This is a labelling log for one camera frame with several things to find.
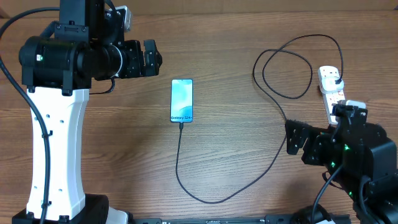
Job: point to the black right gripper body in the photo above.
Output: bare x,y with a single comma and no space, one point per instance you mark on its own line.
317,152

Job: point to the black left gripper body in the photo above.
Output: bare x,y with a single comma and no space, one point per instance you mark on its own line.
132,66

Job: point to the black Galaxy smartphone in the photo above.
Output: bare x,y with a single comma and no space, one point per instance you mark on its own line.
181,102

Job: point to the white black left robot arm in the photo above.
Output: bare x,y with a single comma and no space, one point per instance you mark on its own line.
85,44

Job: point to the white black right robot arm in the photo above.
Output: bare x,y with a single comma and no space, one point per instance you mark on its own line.
359,156

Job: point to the white charger plug adapter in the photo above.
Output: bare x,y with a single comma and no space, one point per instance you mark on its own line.
330,85

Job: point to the white power strip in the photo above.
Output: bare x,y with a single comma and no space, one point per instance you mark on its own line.
329,99

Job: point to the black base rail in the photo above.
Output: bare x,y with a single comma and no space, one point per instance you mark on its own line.
268,219

